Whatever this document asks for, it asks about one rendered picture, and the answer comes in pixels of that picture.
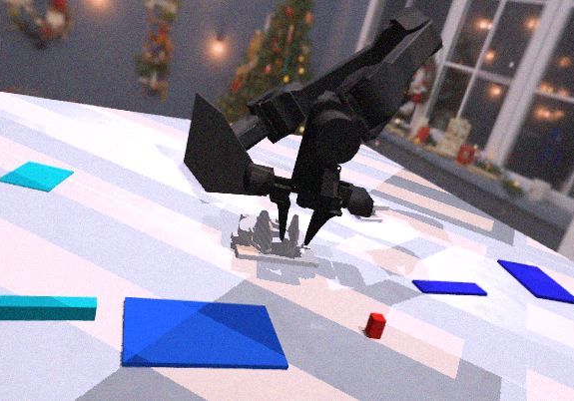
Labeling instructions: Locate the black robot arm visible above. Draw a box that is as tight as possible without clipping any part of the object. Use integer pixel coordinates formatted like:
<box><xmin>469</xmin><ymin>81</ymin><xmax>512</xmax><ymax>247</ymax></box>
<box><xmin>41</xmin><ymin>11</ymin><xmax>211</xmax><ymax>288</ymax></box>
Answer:
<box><xmin>231</xmin><ymin>7</ymin><xmax>443</xmax><ymax>214</ymax></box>

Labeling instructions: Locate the red block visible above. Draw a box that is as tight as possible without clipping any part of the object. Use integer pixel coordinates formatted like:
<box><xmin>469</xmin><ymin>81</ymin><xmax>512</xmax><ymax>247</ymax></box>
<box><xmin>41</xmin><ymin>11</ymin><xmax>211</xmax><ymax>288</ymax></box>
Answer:
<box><xmin>365</xmin><ymin>313</ymin><xmax>387</xmax><ymax>339</ymax></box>

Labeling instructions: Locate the cyan flat square plate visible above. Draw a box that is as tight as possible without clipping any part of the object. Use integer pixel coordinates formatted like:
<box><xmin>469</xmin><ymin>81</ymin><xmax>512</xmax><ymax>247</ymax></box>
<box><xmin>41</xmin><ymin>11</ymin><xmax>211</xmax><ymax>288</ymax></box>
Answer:
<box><xmin>0</xmin><ymin>161</ymin><xmax>74</xmax><ymax>193</ymax></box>

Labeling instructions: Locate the blue flat bar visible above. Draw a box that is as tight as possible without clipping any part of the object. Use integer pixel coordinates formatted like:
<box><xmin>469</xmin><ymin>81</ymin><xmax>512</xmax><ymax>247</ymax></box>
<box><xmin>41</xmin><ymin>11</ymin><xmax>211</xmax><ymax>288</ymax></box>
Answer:
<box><xmin>411</xmin><ymin>280</ymin><xmax>488</xmax><ymax>296</ymax></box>

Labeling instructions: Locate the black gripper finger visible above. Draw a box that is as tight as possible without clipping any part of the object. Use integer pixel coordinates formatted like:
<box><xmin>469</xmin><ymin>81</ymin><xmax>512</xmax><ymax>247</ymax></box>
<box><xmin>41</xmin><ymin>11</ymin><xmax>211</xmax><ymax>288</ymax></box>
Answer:
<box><xmin>304</xmin><ymin>209</ymin><xmax>343</xmax><ymax>245</ymax></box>
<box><xmin>269</xmin><ymin>194</ymin><xmax>290</xmax><ymax>241</ymax></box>

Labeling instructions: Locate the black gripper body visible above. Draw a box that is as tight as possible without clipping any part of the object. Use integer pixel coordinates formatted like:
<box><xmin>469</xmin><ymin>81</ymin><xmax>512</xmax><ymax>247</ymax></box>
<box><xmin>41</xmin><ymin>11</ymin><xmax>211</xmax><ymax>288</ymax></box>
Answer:
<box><xmin>244</xmin><ymin>139</ymin><xmax>373</xmax><ymax>217</ymax></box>

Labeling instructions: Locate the teal rectangular bar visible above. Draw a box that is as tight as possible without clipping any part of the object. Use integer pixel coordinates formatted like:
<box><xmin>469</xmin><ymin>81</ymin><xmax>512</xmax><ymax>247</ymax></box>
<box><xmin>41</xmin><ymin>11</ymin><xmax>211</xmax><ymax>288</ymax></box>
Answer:
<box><xmin>0</xmin><ymin>295</ymin><xmax>97</xmax><ymax>321</ymax></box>

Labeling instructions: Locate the blue flat plate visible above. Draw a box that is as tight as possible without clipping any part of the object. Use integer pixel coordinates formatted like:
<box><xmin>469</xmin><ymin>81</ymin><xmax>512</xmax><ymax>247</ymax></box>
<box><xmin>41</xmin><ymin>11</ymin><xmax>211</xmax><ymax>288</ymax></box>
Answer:
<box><xmin>122</xmin><ymin>297</ymin><xmax>288</xmax><ymax>370</ymax></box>
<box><xmin>497</xmin><ymin>259</ymin><xmax>574</xmax><ymax>304</ymax></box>

